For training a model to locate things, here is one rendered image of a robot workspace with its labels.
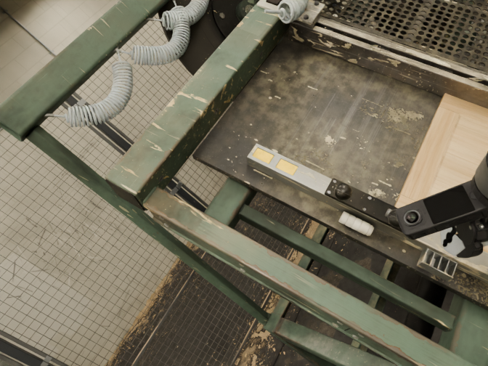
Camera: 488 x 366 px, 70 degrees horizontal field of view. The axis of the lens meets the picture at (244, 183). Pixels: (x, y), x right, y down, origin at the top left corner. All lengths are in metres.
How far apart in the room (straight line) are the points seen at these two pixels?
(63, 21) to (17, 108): 4.72
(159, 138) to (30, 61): 4.76
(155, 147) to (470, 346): 0.85
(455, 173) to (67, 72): 1.16
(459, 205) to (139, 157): 0.68
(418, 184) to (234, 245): 0.49
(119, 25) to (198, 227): 0.80
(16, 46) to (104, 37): 4.37
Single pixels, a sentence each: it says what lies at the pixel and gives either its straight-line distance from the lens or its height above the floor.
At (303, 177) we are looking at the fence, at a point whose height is 1.52.
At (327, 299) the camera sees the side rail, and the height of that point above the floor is 1.39.
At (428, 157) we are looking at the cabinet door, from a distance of 1.04.
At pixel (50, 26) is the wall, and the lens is 5.84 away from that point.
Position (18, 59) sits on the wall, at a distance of 5.61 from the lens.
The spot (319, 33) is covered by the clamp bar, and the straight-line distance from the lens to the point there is 1.21.
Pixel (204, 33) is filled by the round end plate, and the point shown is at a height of 1.92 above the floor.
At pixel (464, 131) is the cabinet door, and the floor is 1.26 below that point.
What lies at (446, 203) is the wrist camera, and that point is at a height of 1.55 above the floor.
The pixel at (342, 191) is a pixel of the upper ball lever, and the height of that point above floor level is 1.52.
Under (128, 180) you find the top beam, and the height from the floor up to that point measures 1.83.
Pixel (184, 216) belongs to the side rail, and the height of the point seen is 1.68.
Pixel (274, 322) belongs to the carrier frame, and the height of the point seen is 0.79.
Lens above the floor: 1.93
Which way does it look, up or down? 21 degrees down
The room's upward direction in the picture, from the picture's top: 47 degrees counter-clockwise
